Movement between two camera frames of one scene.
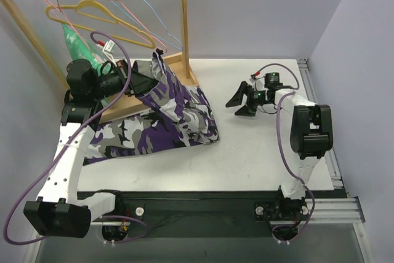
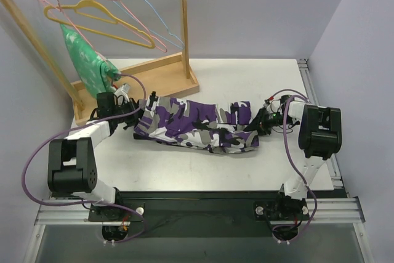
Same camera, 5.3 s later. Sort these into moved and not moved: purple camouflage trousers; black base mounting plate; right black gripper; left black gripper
Moved: right black gripper; left black gripper; purple camouflage trousers
Not moved: black base mounting plate
